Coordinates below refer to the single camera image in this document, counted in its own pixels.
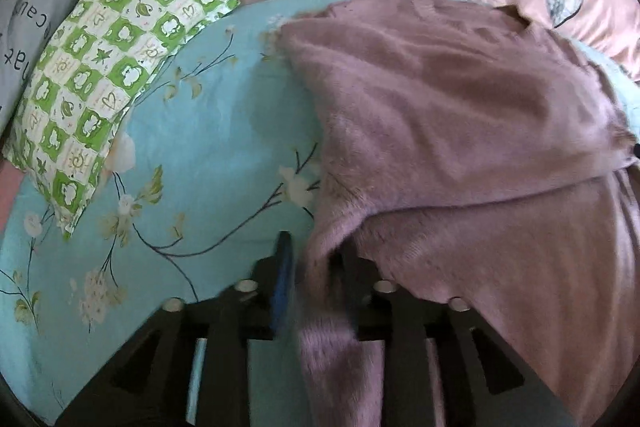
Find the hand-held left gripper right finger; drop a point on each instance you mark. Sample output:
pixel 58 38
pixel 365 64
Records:
pixel 400 332

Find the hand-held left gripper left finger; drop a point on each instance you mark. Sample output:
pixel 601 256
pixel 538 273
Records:
pixel 281 279

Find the pink knit sweater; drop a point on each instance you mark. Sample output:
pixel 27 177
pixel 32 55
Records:
pixel 450 107

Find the blue floral bed sheet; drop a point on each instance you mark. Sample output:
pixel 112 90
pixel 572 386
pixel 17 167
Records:
pixel 200 157

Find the green checked pillow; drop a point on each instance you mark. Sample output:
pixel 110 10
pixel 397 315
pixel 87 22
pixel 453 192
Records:
pixel 100 72

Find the grey printed pillow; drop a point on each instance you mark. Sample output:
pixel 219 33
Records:
pixel 35 7

